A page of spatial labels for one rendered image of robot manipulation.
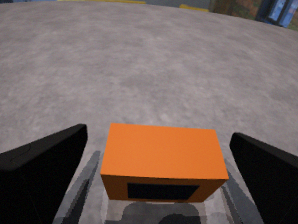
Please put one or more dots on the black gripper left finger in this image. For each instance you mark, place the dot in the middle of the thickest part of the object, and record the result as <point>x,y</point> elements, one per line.
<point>34,178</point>

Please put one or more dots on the orange block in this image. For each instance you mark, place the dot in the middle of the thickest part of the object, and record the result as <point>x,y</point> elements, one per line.
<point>162,164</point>

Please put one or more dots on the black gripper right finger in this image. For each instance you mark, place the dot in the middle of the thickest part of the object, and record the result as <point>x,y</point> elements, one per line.
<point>271,176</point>

